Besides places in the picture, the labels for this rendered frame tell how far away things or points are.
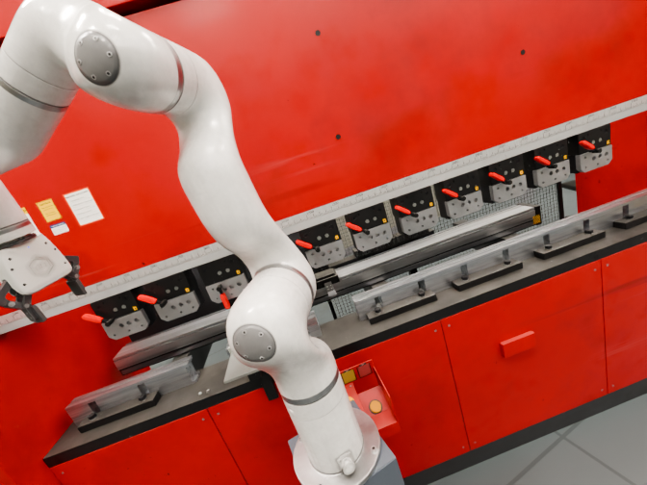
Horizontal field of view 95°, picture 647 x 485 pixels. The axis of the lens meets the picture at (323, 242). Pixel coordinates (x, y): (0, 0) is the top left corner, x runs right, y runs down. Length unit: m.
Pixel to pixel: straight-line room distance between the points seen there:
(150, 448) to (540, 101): 2.01
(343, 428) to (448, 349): 0.83
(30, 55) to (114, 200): 0.68
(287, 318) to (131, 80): 0.35
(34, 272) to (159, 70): 0.52
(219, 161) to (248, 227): 0.11
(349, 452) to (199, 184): 0.55
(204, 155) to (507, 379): 1.52
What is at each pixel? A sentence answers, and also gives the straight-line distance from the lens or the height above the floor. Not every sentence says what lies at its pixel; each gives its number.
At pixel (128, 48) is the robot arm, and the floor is 1.75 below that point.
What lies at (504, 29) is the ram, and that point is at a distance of 1.46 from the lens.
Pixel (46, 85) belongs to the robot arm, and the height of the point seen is 1.80.
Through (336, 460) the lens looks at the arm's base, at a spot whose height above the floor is 1.04.
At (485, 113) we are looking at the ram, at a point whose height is 1.53.
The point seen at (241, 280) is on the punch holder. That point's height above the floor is 1.23.
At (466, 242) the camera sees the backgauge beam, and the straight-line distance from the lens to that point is 1.73.
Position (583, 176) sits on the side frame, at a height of 0.94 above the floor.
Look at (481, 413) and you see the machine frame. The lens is 1.71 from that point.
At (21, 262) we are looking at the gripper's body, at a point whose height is 1.57.
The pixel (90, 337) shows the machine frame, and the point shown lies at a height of 1.10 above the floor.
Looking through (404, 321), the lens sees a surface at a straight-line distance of 1.26.
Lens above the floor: 1.58
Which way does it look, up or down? 16 degrees down
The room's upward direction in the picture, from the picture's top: 18 degrees counter-clockwise
